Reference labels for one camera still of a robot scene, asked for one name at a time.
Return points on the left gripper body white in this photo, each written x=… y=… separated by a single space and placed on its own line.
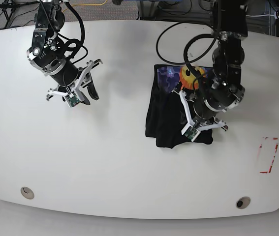
x=199 y=122

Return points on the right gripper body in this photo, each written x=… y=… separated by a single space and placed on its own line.
x=71 y=78

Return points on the black T-shirt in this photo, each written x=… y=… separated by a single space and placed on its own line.
x=166 y=116

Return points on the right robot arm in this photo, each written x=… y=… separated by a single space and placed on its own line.
x=53 y=54

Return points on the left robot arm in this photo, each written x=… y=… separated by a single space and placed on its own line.
x=205 y=93

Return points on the red tape rectangle marking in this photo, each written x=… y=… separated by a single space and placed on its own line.
x=266 y=154

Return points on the black tripod stand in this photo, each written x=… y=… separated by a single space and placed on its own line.
x=9 y=7

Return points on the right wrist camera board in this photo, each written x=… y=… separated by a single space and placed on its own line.
x=73 y=99

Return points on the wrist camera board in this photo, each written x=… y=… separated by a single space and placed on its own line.
x=190 y=132
x=73 y=99

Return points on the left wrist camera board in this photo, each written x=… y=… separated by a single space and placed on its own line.
x=190 y=132

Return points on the right table cable grommet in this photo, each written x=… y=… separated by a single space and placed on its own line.
x=243 y=202

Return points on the table cable grommet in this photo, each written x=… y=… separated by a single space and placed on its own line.
x=243 y=202
x=27 y=193

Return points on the aluminium frame post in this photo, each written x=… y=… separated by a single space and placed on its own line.
x=147 y=9

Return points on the left table cable grommet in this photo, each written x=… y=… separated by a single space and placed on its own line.
x=27 y=193

